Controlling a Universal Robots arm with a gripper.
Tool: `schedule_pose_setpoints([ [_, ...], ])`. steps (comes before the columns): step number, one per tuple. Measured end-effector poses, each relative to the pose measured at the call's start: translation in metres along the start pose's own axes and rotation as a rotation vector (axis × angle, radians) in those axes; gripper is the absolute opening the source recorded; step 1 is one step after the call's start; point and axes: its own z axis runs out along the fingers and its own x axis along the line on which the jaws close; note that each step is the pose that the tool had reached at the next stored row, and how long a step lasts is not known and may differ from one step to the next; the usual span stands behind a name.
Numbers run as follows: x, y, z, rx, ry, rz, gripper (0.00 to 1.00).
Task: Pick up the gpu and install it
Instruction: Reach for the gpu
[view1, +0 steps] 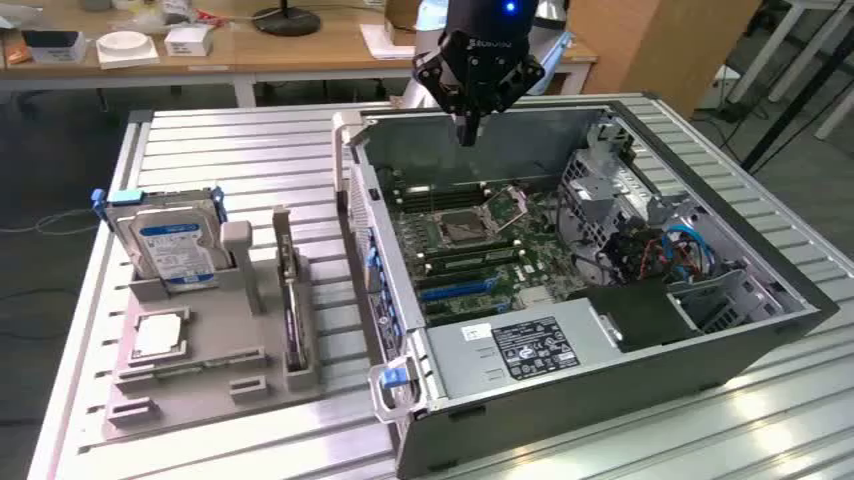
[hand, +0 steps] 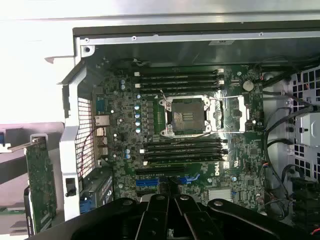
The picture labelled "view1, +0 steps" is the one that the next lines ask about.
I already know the CPU socket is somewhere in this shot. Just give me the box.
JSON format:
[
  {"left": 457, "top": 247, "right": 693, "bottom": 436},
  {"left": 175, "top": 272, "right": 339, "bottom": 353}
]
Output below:
[{"left": 433, "top": 209, "right": 499, "bottom": 246}]

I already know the red wire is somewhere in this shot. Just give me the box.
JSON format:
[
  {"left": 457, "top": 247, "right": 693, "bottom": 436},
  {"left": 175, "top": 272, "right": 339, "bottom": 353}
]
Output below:
[{"left": 637, "top": 237, "right": 669, "bottom": 281}]

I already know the white box with black top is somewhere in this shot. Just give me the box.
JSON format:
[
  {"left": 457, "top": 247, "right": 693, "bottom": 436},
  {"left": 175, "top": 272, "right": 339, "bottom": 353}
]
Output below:
[{"left": 19, "top": 29, "right": 90, "bottom": 65}]

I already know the hard disk in blue carrier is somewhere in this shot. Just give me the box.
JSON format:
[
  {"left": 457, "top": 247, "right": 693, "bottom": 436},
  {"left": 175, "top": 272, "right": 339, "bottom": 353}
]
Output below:
[{"left": 90, "top": 183, "right": 229, "bottom": 294}]

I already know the grey parts rack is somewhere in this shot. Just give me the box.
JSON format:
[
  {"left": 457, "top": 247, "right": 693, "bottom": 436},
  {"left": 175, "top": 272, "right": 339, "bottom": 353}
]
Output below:
[{"left": 99, "top": 204, "right": 329, "bottom": 442}]

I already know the metal socket cover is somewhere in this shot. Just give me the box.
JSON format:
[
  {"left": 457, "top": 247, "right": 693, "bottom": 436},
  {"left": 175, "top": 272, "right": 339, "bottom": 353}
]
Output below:
[{"left": 481, "top": 184, "right": 534, "bottom": 232}]

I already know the blue wire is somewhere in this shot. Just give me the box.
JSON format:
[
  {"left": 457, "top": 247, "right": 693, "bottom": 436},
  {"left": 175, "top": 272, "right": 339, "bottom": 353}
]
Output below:
[{"left": 664, "top": 224, "right": 720, "bottom": 281}]

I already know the black lamp base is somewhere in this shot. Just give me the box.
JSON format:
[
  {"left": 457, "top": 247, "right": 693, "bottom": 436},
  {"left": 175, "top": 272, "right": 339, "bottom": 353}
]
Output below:
[{"left": 251, "top": 0, "right": 322, "bottom": 36}]

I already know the graphics card with black fan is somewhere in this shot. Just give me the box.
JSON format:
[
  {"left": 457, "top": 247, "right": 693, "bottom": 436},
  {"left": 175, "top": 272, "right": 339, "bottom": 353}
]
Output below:
[{"left": 271, "top": 205, "right": 313, "bottom": 369}]

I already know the brown cardboard box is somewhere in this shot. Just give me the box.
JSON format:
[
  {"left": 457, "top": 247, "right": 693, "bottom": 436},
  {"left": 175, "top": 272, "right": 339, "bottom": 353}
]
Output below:
[{"left": 383, "top": 0, "right": 426, "bottom": 34}]

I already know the metal disk bay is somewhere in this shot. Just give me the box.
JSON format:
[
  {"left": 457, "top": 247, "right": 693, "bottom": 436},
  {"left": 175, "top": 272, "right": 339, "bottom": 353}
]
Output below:
[{"left": 557, "top": 122, "right": 676, "bottom": 251}]

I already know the installed RAM stick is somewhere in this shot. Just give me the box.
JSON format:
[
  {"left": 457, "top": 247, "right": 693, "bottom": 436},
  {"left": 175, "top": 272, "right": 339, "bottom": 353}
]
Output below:
[{"left": 426, "top": 248, "right": 519, "bottom": 274}]

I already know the silver CPU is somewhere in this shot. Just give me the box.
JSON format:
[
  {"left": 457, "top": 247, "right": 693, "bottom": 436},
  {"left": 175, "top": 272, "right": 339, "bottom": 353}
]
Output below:
[{"left": 133, "top": 315, "right": 186, "bottom": 357}]

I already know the white paper stack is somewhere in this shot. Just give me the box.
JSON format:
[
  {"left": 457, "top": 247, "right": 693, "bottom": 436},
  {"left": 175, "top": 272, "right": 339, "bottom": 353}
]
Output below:
[{"left": 359, "top": 23, "right": 419, "bottom": 61}]

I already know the wooden cabinet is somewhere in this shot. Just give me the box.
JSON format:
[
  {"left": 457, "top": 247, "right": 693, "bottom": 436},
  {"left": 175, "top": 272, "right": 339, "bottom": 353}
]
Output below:
[{"left": 566, "top": 0, "right": 762, "bottom": 121}]

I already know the green motherboard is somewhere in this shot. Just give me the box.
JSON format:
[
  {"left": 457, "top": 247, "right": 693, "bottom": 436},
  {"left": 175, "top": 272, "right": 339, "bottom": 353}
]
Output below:
[{"left": 377, "top": 169, "right": 589, "bottom": 324}]

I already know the black open PC case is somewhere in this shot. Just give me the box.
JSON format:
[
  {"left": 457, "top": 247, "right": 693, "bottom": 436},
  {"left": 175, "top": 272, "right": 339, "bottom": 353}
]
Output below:
[{"left": 331, "top": 97, "right": 841, "bottom": 480}]

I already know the white desk frame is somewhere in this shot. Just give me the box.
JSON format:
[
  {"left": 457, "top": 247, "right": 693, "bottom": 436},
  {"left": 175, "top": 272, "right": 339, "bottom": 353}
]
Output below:
[{"left": 724, "top": 0, "right": 854, "bottom": 141}]

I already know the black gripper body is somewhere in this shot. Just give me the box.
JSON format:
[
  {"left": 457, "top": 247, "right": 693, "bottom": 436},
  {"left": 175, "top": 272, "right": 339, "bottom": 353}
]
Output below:
[{"left": 437, "top": 0, "right": 540, "bottom": 117}]

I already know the black slanted pole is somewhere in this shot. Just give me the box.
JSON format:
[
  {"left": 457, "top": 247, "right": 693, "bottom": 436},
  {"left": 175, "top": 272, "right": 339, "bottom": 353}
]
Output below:
[{"left": 740, "top": 29, "right": 853, "bottom": 174}]

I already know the black plastic shroud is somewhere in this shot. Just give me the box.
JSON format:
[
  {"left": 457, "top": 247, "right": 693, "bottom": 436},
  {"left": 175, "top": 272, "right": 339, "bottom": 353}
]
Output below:
[{"left": 566, "top": 279, "right": 702, "bottom": 354}]

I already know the green RAM stick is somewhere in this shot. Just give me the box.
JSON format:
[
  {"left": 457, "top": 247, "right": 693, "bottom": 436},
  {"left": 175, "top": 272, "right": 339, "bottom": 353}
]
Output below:
[{"left": 151, "top": 357, "right": 233, "bottom": 376}]

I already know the wooden desk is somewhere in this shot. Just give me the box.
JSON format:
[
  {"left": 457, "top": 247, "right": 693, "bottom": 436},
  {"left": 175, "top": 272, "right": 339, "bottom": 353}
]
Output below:
[{"left": 0, "top": 0, "right": 600, "bottom": 109}]

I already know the blue expansion slot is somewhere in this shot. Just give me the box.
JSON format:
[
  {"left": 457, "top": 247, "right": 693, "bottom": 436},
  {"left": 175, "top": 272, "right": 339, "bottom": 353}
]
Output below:
[{"left": 417, "top": 278, "right": 502, "bottom": 304}]

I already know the small white box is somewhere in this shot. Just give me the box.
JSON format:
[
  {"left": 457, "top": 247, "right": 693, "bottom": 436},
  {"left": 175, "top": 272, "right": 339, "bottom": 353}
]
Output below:
[{"left": 163, "top": 25, "right": 215, "bottom": 57}]

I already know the white round part on box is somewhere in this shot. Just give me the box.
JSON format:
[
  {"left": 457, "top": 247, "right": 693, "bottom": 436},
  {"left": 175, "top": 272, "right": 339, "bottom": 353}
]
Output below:
[{"left": 95, "top": 30, "right": 162, "bottom": 70}]

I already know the grey floor cable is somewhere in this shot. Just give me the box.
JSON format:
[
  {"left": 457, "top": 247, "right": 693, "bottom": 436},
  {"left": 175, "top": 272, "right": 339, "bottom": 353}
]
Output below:
[{"left": 0, "top": 209, "right": 102, "bottom": 236}]

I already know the grey power supply unit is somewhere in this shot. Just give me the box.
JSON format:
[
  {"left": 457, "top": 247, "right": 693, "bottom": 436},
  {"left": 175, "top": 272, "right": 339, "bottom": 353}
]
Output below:
[{"left": 423, "top": 298, "right": 620, "bottom": 399}]

